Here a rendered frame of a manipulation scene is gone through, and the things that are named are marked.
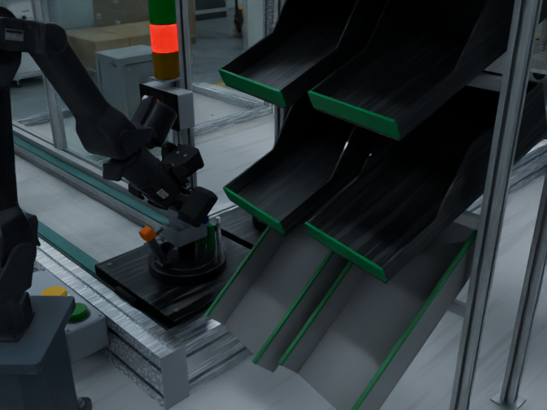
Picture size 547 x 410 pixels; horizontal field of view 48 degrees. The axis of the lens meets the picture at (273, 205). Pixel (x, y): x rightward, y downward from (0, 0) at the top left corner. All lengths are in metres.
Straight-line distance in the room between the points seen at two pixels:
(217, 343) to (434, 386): 0.35
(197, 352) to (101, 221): 0.55
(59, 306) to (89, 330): 0.15
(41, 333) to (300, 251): 0.37
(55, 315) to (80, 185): 0.78
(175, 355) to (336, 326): 0.26
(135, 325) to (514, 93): 0.65
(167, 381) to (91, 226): 0.56
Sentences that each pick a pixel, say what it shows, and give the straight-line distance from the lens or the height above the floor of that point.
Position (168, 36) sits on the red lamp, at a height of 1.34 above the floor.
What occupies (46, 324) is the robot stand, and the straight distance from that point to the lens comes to 0.86.
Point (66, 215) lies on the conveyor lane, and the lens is 1.50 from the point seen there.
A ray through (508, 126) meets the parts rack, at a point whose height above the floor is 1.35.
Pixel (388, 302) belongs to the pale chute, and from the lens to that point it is 0.81.
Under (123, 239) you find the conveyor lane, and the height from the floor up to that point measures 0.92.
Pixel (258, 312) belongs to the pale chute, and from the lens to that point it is 0.90.
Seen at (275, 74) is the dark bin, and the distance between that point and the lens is 0.76.
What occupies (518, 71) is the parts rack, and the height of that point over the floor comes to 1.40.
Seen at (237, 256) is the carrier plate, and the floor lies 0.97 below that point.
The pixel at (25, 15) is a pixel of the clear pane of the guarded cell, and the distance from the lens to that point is 2.33.
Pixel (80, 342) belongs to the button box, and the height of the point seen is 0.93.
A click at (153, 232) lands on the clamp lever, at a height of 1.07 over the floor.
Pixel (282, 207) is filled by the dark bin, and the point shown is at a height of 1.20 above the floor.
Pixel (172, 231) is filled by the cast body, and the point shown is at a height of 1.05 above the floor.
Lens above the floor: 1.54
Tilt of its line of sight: 25 degrees down
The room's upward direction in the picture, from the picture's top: straight up
